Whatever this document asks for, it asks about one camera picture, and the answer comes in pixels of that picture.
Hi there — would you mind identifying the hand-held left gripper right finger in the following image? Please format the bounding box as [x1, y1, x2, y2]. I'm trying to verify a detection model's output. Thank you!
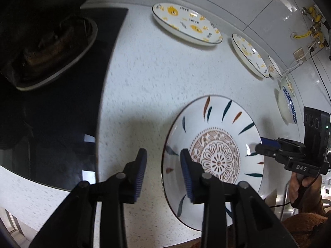
[180, 148, 299, 248]

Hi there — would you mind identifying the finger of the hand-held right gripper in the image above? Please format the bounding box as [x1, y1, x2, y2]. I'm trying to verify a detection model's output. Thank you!
[260, 136, 282, 149]
[255, 143, 279, 159]

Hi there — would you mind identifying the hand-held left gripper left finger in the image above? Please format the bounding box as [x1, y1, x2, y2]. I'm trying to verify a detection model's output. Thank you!
[28, 148, 148, 248]

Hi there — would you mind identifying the blue rim ceramic bowl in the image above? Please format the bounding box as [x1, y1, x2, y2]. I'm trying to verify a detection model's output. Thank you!
[276, 86, 298, 125]

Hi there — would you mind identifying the floral pattern round plate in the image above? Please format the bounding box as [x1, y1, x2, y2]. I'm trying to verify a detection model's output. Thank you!
[161, 95, 265, 232]

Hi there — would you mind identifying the bear print oval plate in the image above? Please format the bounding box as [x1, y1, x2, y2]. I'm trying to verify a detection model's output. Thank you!
[151, 2, 223, 46]
[231, 33, 271, 79]

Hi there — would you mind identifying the person's right forearm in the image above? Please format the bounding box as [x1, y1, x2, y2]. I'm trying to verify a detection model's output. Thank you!
[282, 196, 331, 248]

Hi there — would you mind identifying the person's right hand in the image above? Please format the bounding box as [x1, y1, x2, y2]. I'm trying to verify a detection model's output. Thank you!
[288, 172, 323, 209]

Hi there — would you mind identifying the black glass cooktop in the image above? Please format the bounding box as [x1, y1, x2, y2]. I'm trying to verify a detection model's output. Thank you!
[0, 6, 129, 192]

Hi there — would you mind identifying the yellow gas pipe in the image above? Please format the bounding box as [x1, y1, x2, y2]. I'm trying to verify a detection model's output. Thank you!
[301, 5, 327, 49]

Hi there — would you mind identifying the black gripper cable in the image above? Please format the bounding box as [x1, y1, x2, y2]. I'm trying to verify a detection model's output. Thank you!
[267, 179, 294, 208]

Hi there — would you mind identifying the black wall cable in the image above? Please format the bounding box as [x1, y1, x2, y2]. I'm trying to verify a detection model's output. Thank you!
[310, 49, 331, 109]

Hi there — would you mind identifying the white cable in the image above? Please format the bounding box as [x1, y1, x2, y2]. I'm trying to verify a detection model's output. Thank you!
[281, 45, 316, 79]

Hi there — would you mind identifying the beige wall socket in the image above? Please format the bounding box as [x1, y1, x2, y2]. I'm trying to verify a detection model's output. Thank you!
[293, 47, 306, 61]

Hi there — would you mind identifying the yellow hose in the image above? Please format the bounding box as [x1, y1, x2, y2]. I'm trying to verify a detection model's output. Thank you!
[294, 30, 311, 40]

